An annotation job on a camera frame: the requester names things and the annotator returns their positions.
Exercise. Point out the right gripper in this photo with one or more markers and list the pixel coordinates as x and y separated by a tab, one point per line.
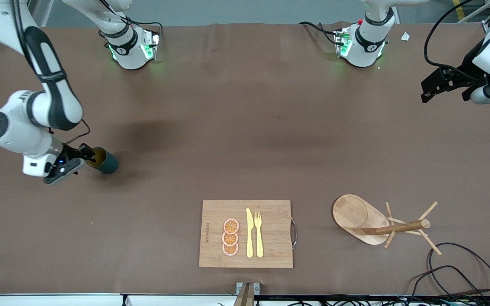
75	152

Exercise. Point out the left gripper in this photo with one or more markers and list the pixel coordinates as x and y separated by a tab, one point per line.
467	70

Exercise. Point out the dark teal cup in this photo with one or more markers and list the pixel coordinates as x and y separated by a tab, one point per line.
106	162

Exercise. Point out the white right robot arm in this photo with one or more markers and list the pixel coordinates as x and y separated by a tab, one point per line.
28	123

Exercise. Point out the wooden cup rack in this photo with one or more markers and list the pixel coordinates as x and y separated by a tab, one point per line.
349	212

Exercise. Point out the brown table cover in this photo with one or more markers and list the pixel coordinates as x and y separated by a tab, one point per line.
100	191

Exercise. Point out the white paper scrap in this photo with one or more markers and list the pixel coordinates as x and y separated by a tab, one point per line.
405	36

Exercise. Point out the orange slice toy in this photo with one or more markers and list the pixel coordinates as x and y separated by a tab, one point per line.
230	250
231	226
229	239

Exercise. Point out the yellow plastic knife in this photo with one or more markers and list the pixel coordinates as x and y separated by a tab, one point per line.
249	238

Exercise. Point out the yellow plastic fork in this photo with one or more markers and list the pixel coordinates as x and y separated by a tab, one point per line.
259	242

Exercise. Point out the bamboo cutting board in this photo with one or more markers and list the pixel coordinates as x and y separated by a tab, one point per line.
274	229

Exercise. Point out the white table edge rail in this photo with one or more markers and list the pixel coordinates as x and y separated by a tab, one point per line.
58	300

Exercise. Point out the metal bracket with post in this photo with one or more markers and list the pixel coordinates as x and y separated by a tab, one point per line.
247	293

